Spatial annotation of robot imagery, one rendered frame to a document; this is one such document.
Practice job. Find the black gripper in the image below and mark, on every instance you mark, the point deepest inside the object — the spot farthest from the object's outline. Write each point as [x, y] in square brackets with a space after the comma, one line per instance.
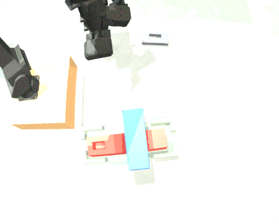
[98, 42]

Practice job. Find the red long block with slots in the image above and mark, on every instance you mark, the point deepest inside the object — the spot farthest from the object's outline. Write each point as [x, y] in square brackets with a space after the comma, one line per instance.
[114, 144]

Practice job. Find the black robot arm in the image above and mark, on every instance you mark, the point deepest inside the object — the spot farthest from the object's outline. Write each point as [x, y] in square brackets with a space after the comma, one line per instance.
[15, 64]

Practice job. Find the light blue rectangular plate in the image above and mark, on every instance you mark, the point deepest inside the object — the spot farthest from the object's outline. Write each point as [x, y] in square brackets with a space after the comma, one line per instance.
[135, 139]

